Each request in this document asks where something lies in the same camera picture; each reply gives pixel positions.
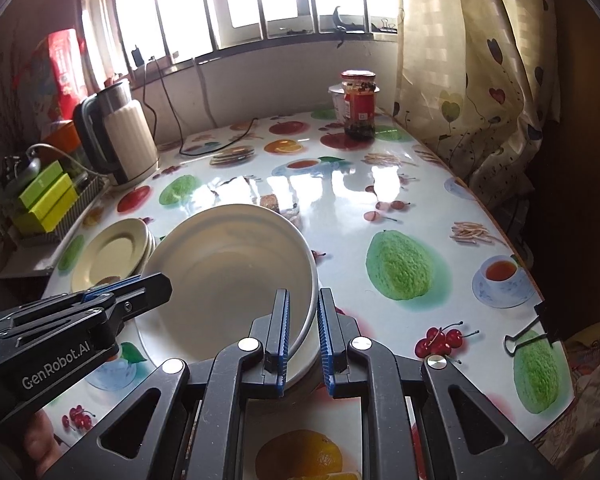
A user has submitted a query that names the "lime green box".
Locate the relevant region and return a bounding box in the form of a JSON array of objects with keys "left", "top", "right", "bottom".
[{"left": 17, "top": 172, "right": 78, "bottom": 235}]

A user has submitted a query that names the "white lidded container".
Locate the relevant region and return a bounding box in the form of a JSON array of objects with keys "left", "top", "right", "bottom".
[{"left": 328, "top": 85, "right": 382, "bottom": 122}]

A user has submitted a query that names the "heart print curtain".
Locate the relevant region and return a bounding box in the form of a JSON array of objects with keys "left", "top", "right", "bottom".
[{"left": 394, "top": 0, "right": 558, "bottom": 213}]

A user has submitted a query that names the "fruit print tablecloth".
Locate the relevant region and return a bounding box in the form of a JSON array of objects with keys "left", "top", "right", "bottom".
[{"left": 42, "top": 110, "right": 577, "bottom": 480}]

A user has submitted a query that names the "red printed bag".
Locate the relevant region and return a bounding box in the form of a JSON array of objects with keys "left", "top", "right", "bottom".
[{"left": 45, "top": 29, "right": 88, "bottom": 111}]

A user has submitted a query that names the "black power cable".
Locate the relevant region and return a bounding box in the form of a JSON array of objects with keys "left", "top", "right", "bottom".
[{"left": 142, "top": 57, "right": 259, "bottom": 157}]

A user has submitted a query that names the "white ceramic bowl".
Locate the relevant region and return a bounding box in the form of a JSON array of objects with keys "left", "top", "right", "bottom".
[
  {"left": 134, "top": 310, "right": 317, "bottom": 397},
  {"left": 139, "top": 203, "right": 319, "bottom": 368}
]

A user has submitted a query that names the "black binder clip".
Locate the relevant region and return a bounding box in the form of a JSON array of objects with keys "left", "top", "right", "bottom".
[{"left": 503, "top": 302, "right": 562, "bottom": 359}]

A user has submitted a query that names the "person's left hand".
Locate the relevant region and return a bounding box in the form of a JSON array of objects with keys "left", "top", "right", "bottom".
[{"left": 21, "top": 406, "right": 71, "bottom": 480}]

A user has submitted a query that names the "floral blanket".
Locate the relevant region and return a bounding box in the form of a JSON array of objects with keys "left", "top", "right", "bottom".
[{"left": 530, "top": 327, "right": 600, "bottom": 468}]

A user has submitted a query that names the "grey green device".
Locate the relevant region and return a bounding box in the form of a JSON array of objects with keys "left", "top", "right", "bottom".
[{"left": 10, "top": 152, "right": 46, "bottom": 186}]

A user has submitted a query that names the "window frame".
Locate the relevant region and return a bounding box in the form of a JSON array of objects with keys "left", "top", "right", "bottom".
[{"left": 77, "top": 0, "right": 402, "bottom": 68}]

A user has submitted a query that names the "red label glass jar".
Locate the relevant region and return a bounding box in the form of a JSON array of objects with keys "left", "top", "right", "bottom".
[{"left": 341, "top": 70, "right": 377, "bottom": 140}]

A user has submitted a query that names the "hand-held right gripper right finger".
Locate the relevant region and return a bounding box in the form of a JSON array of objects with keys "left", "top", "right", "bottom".
[{"left": 317, "top": 287, "right": 561, "bottom": 480}]

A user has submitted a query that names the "zigzag patterned box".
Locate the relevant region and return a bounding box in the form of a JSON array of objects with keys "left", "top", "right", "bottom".
[{"left": 10, "top": 172, "right": 108, "bottom": 246}]

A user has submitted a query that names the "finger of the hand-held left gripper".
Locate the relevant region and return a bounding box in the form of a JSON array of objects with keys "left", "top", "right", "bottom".
[{"left": 82, "top": 272, "right": 174, "bottom": 322}]

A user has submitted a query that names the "cream and black electric kettle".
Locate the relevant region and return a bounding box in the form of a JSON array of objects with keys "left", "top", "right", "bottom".
[{"left": 73, "top": 78, "right": 160, "bottom": 187}]

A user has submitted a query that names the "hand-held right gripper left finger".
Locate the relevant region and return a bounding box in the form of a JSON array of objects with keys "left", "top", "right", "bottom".
[{"left": 42, "top": 288, "right": 292, "bottom": 480}]

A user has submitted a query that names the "large cream plate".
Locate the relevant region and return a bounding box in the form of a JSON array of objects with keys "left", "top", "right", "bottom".
[{"left": 130, "top": 227, "right": 158, "bottom": 276}]

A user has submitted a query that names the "black window latch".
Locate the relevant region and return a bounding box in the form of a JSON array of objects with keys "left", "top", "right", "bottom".
[{"left": 331, "top": 6, "right": 372, "bottom": 38}]

